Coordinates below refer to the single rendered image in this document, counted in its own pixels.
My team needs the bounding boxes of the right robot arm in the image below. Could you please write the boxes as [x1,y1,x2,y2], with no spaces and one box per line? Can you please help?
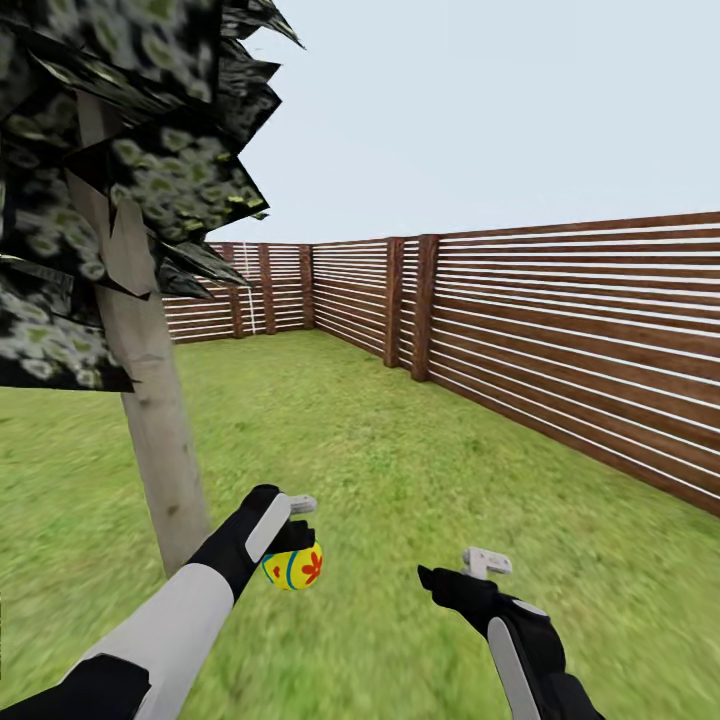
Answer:
[417,547,605,720]

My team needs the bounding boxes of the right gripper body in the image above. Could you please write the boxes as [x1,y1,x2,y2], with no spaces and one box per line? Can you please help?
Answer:
[432,568,498,625]

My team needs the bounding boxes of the easter egg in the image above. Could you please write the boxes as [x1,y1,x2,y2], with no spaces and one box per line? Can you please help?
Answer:
[261,538,323,591]

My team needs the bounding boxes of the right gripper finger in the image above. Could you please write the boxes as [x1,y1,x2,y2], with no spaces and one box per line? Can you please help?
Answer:
[417,565,437,591]

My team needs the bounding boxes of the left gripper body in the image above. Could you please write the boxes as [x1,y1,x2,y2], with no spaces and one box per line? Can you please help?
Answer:
[265,520,309,555]

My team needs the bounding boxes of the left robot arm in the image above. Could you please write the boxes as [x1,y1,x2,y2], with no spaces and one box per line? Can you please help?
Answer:
[0,487,317,720]

